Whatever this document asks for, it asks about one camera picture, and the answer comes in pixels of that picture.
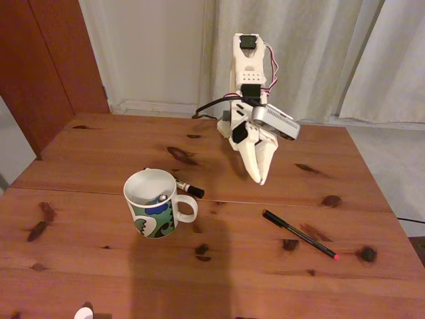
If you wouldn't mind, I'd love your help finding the black fineliner with red end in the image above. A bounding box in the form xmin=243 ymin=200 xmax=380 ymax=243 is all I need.
xmin=262 ymin=208 xmax=339 ymax=261

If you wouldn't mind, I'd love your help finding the teal pen with olive grip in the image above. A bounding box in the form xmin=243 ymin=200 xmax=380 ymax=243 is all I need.
xmin=145 ymin=193 xmax=169 ymax=206

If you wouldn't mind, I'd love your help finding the black and white marker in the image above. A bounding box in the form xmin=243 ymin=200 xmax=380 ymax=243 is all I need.
xmin=142 ymin=167 xmax=205 ymax=199

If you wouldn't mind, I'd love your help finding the wide white curtain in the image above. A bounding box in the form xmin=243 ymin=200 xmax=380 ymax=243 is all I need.
xmin=199 ymin=0 xmax=388 ymax=124

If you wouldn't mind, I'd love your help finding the white mug green blue pattern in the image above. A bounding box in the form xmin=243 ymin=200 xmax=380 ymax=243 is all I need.
xmin=123 ymin=168 xmax=199 ymax=239

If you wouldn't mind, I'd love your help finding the narrow white curtain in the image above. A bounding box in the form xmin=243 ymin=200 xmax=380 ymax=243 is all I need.
xmin=338 ymin=0 xmax=425 ymax=126

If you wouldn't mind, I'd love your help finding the brown wooden cabinet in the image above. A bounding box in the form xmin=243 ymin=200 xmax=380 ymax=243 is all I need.
xmin=0 ymin=0 xmax=110 ymax=162

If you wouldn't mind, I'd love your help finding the silver camera box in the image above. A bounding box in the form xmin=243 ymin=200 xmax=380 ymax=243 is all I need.
xmin=251 ymin=103 xmax=301 ymax=142

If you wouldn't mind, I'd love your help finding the black camera cable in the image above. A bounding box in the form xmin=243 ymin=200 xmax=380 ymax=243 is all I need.
xmin=191 ymin=95 xmax=257 ymax=120

